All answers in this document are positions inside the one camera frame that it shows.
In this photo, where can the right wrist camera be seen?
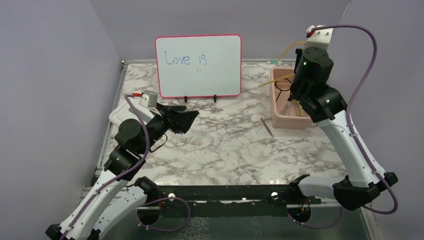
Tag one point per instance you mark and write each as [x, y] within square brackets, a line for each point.
[319, 39]

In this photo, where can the white plastic bin lid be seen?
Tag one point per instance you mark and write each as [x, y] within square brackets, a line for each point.
[123, 112]

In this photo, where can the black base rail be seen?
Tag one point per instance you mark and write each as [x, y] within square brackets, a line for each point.
[215, 201]

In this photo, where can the pink-framed whiteboard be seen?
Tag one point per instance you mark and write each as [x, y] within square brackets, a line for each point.
[199, 66]

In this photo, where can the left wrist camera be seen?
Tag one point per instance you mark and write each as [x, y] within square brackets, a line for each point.
[148, 99]

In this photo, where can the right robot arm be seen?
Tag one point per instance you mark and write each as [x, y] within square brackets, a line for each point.
[365, 179]

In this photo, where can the metal tweezers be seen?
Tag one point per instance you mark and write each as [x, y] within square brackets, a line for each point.
[267, 128]

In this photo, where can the black metal ring support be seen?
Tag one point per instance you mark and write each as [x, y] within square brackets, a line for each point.
[286, 87]

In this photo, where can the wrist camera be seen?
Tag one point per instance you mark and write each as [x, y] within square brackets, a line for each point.
[319, 39]
[148, 99]

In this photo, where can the pink plastic bin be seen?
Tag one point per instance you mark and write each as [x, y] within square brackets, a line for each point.
[293, 121]

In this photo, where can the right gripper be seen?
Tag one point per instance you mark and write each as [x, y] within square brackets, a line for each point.
[299, 51]

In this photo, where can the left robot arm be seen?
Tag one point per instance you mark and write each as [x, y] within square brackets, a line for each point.
[98, 212]

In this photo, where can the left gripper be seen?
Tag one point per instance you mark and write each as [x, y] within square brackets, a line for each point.
[178, 121]

